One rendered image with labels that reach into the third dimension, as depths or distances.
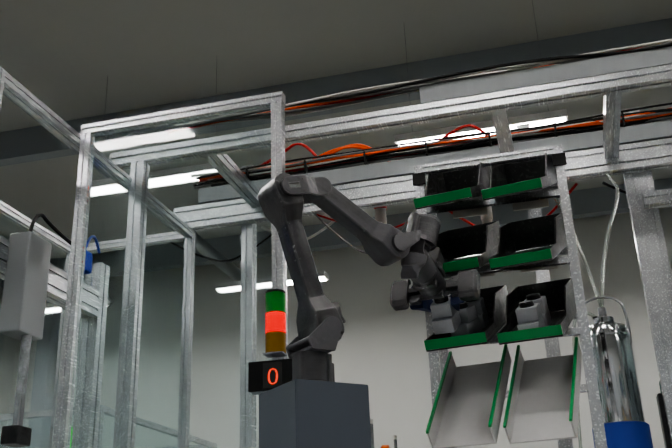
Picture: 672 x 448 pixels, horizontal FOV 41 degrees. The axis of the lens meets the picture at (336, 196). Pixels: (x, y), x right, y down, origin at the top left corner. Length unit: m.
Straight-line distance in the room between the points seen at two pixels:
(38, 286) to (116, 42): 6.36
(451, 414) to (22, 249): 1.41
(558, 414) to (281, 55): 7.45
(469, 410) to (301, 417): 0.53
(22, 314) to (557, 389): 1.51
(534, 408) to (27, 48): 7.86
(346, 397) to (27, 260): 1.43
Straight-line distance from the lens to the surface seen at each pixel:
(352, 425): 1.51
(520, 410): 1.88
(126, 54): 9.13
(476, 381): 1.97
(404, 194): 3.20
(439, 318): 1.87
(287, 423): 1.48
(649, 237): 3.13
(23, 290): 2.70
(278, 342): 2.15
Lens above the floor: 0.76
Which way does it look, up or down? 23 degrees up
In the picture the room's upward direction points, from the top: 2 degrees counter-clockwise
